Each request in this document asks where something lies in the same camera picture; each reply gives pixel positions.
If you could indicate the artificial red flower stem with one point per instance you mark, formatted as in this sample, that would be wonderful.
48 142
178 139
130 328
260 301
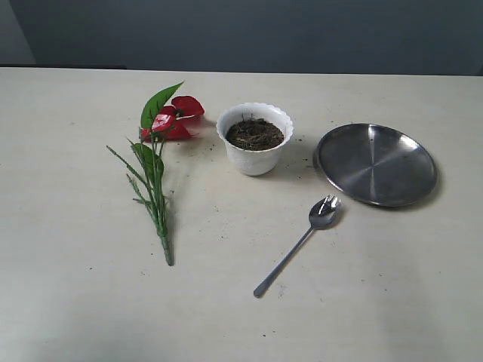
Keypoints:
165 117

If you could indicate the round stainless steel plate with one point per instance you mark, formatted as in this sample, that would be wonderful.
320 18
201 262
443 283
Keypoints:
376 165

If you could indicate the white scalloped flower pot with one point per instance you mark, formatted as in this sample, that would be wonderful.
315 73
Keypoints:
254 162

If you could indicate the stainless steel spork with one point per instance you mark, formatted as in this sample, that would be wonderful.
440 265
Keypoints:
321 216

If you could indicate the dark soil in pot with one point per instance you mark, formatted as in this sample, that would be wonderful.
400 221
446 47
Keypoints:
255 134

